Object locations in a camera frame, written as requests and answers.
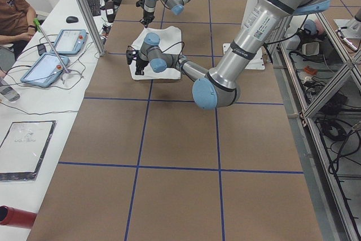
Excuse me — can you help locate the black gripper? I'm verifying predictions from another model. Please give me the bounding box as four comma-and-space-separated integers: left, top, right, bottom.
140, 10, 155, 28
135, 57, 147, 76

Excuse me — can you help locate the white long-sleeve printed shirt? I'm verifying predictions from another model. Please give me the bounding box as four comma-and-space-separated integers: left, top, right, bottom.
129, 26, 182, 80

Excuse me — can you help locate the black keyboard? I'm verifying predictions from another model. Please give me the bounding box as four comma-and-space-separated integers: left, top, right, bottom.
86, 0, 101, 16

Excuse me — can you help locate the upper blue teach pendant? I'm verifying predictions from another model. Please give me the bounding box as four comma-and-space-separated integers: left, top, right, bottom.
53, 29, 87, 55

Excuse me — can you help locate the blue teach pendant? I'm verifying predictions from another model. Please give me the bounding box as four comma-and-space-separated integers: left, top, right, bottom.
53, 29, 87, 55
20, 52, 70, 87

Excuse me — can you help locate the black computer mouse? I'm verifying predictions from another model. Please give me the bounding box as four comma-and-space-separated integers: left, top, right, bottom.
65, 16, 78, 24

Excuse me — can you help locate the lower blue teach pendant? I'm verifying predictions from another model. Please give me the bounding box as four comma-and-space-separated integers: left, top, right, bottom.
20, 52, 70, 87

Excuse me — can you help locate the metal rod tool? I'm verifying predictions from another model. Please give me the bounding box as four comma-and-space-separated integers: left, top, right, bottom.
33, 18, 83, 79

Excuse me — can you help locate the seated person brown shirt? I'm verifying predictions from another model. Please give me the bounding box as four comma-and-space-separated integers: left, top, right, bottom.
0, 0, 38, 58

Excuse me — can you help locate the framed white sheet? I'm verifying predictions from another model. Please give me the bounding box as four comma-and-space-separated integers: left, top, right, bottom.
1, 120, 56, 182

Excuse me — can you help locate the red cylinder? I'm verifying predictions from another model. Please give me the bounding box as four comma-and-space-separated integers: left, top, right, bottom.
1, 205, 37, 229

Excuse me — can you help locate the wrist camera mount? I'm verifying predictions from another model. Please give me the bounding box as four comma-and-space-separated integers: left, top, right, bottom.
126, 49, 139, 65
136, 0, 145, 8

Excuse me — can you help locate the aluminium frame post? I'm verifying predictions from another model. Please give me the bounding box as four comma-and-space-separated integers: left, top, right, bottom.
76, 0, 105, 56

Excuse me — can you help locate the white central pedestal column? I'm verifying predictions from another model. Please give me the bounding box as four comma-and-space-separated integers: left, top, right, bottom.
217, 0, 263, 76

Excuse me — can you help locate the aluminium side rack frame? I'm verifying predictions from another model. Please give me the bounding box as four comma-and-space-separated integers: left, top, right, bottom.
269, 0, 360, 240

